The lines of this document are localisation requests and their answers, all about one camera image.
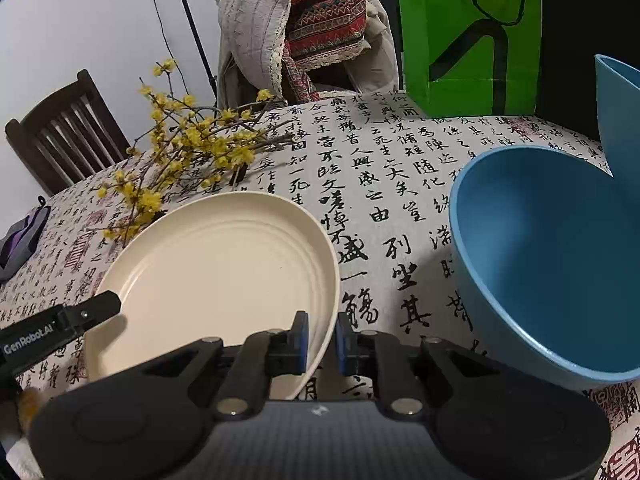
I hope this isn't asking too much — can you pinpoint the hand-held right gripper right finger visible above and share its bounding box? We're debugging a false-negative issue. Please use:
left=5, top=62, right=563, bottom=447
left=335, top=311, right=516, bottom=418

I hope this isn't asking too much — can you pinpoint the green paper bag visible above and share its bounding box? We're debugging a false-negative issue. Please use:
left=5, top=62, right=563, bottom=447
left=393, top=0, right=543, bottom=118

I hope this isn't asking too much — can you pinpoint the yellow blossom branch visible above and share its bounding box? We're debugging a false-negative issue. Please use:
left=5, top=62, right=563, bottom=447
left=95, top=57, right=296, bottom=248

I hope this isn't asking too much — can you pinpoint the cream plate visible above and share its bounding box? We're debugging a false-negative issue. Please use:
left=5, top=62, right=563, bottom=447
left=84, top=191, right=342, bottom=401

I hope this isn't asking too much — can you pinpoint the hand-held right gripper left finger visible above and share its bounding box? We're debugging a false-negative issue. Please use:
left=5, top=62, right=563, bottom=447
left=130, top=311, right=308, bottom=417

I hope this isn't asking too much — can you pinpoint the studio lamp on black stand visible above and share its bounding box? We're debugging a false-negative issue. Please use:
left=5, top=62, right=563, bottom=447
left=167, top=0, right=221, bottom=106

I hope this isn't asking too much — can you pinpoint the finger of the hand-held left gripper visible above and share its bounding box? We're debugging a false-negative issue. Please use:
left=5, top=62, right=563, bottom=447
left=57, top=291, right=123, bottom=333

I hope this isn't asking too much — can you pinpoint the blue bowl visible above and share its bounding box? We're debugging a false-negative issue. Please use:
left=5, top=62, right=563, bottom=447
left=448, top=146, right=640, bottom=392
left=594, top=54, right=640, bottom=177

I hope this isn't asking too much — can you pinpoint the white quilted cloth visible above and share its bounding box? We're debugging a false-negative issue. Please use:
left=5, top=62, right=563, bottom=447
left=216, top=0, right=292, bottom=106

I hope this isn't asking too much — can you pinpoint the black paper bag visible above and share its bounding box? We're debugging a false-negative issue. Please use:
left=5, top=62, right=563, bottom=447
left=537, top=0, right=640, bottom=143

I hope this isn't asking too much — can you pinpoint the red patterned blanket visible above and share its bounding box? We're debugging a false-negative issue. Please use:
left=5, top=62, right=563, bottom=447
left=227, top=0, right=371, bottom=103

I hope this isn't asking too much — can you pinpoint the calligraphy printed tablecloth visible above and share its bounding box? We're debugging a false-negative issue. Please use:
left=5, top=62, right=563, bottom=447
left=0, top=91, right=640, bottom=480

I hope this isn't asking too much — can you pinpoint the beige cloth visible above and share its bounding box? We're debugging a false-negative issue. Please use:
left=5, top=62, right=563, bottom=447
left=345, top=0, right=403, bottom=96

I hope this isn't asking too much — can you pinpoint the dark wooden chair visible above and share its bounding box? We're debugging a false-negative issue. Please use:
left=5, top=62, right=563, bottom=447
left=5, top=69, right=133, bottom=196

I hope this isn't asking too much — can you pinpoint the grey purple folded cloth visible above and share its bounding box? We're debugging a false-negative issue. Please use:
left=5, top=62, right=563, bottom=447
left=0, top=205, right=51, bottom=281

